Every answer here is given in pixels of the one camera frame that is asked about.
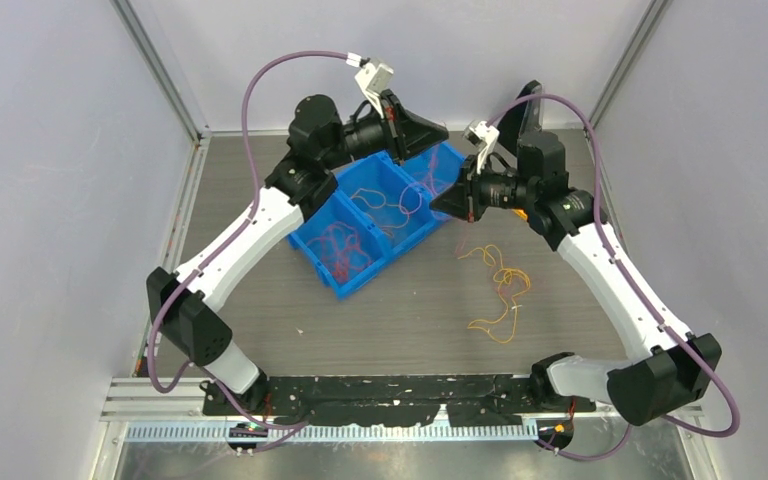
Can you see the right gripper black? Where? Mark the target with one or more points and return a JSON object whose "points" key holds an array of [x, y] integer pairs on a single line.
{"points": [[465, 197]]}

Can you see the yellow triangular plastic piece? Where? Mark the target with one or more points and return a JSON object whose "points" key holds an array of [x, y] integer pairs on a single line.
{"points": [[520, 213]]}

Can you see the black wedge-shaped stand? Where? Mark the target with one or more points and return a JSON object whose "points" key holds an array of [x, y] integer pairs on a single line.
{"points": [[525, 117]]}

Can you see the blue three-compartment plastic bin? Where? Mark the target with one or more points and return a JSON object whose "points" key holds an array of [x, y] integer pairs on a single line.
{"points": [[379, 212]]}

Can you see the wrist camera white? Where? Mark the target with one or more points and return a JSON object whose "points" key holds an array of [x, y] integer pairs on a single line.
{"points": [[483, 136], [372, 78]]}

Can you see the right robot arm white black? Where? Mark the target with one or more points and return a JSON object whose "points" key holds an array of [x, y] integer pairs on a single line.
{"points": [[666, 366]]}

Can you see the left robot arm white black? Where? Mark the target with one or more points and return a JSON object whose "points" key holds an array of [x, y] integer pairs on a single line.
{"points": [[184, 304]]}

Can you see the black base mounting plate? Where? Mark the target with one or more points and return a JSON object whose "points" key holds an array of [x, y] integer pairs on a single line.
{"points": [[402, 400]]}

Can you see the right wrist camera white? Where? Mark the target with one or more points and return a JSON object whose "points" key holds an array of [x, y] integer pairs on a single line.
{"points": [[483, 136]]}

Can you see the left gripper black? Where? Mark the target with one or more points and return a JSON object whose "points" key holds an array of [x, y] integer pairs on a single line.
{"points": [[407, 133]]}

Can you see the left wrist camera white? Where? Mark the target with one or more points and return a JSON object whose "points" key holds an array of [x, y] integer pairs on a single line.
{"points": [[372, 78]]}

